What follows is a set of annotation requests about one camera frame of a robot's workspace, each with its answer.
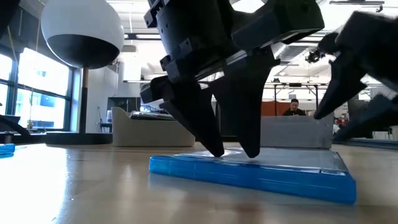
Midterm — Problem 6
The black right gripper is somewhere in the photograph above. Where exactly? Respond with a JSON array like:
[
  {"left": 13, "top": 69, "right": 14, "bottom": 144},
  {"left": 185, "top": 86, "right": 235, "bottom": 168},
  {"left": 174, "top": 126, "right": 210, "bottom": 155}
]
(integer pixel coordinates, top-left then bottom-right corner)
[{"left": 313, "top": 11, "right": 398, "bottom": 141}]

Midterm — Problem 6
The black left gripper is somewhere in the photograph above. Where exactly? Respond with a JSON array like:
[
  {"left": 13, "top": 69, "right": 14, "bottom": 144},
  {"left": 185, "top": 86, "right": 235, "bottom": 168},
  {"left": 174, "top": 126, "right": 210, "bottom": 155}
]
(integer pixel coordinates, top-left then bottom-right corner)
[{"left": 139, "top": 0, "right": 280, "bottom": 159}]

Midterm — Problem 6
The blue jewel case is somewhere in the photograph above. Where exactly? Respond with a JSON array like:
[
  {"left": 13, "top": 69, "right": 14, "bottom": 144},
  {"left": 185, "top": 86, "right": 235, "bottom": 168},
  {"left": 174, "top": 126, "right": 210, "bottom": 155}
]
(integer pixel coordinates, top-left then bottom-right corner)
[
  {"left": 148, "top": 147, "right": 358, "bottom": 205},
  {"left": 0, "top": 143, "right": 16, "bottom": 156}
]

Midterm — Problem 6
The dark jewel case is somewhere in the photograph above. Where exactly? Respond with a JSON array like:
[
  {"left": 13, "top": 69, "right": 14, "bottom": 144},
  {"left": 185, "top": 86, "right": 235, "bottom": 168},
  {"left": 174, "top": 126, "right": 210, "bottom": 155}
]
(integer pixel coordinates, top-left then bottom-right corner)
[{"left": 332, "top": 138, "right": 398, "bottom": 151}]

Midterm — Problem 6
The orange partition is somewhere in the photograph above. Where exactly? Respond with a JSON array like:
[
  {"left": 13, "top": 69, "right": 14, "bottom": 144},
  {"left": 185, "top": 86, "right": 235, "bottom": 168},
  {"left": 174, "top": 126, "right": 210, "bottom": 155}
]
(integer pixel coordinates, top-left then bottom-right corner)
[{"left": 261, "top": 101, "right": 292, "bottom": 116}]

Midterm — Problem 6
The person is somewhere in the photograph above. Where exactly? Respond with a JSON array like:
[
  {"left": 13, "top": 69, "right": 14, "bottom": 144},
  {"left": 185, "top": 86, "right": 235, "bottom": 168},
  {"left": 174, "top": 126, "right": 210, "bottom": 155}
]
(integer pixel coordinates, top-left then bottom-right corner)
[{"left": 282, "top": 98, "right": 307, "bottom": 117}]

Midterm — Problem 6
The grey plastic bin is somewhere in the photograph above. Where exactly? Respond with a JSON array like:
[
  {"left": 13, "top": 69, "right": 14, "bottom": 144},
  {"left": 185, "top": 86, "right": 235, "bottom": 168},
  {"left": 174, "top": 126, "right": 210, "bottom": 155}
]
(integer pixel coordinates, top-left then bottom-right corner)
[{"left": 259, "top": 113, "right": 335, "bottom": 149}]

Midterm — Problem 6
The beige plastic bin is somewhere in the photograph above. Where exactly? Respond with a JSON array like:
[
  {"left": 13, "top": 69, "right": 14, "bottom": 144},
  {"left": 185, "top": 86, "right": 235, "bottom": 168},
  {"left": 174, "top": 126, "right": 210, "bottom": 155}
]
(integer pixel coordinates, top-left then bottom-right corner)
[{"left": 111, "top": 106, "right": 196, "bottom": 148}]

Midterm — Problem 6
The black monitor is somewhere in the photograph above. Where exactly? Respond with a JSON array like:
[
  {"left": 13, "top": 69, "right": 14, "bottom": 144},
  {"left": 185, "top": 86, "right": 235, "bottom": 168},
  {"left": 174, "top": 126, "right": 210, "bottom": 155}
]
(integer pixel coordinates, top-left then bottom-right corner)
[{"left": 107, "top": 96, "right": 142, "bottom": 113}]

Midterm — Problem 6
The white black globe lamp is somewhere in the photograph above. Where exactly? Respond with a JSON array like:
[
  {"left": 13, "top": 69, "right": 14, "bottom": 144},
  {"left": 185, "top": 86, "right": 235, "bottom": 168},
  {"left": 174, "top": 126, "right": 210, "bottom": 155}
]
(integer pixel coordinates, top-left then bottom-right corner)
[{"left": 40, "top": 0, "right": 125, "bottom": 146}]

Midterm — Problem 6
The black metal frame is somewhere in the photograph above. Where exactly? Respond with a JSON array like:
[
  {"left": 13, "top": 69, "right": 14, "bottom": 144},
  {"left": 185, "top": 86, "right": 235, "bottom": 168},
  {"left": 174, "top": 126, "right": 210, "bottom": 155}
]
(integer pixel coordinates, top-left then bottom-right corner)
[{"left": 273, "top": 82, "right": 320, "bottom": 116}]

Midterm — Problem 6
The left wrist camera housing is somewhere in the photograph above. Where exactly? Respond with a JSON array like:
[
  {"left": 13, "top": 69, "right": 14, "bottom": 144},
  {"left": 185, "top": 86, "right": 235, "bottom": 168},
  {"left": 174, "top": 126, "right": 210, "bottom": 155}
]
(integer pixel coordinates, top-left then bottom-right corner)
[{"left": 231, "top": 0, "right": 326, "bottom": 52}]

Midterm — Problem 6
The window with dark frame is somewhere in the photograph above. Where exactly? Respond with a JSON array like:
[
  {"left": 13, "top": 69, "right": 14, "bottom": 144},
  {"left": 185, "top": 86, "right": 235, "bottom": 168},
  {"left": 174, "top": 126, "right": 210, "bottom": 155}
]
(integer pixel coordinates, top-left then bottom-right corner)
[{"left": 0, "top": 46, "right": 73, "bottom": 131}]

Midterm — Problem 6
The black angled mount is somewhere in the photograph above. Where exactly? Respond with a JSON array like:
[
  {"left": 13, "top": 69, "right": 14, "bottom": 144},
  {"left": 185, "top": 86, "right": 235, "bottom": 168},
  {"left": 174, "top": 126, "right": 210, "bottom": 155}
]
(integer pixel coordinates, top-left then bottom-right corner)
[{"left": 0, "top": 114, "right": 32, "bottom": 138}]

